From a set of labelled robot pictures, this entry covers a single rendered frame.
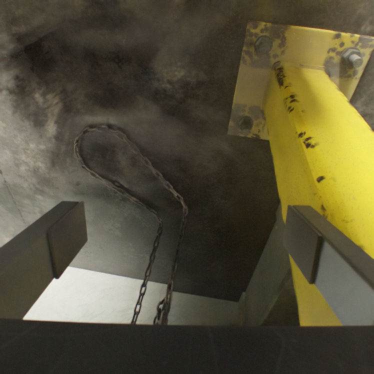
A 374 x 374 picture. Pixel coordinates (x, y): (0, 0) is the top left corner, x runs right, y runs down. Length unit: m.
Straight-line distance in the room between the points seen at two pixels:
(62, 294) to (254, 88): 1.02
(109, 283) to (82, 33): 0.92
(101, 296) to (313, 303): 1.01
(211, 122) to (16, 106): 0.50
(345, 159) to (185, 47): 0.40
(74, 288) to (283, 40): 1.10
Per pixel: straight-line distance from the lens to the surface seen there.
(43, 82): 0.74
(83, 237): 0.17
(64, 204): 0.17
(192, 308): 1.20
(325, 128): 0.35
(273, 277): 0.80
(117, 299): 1.17
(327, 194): 0.25
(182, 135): 0.66
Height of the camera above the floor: 0.57
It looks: 49 degrees down
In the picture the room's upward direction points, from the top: 167 degrees counter-clockwise
